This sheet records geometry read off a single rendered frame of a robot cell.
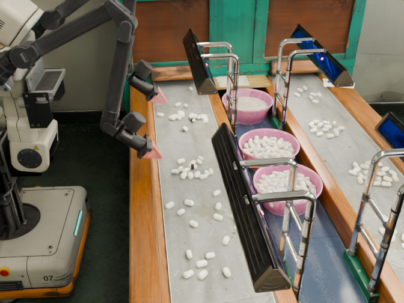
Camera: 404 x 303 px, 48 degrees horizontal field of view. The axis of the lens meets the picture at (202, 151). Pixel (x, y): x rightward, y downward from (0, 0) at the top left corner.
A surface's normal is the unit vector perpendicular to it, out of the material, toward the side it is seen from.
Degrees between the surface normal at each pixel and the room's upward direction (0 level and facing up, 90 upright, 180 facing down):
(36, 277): 90
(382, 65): 90
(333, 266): 0
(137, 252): 0
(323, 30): 90
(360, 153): 0
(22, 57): 84
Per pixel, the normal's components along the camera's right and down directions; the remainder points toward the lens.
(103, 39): 0.06, 0.54
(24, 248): 0.00, -0.84
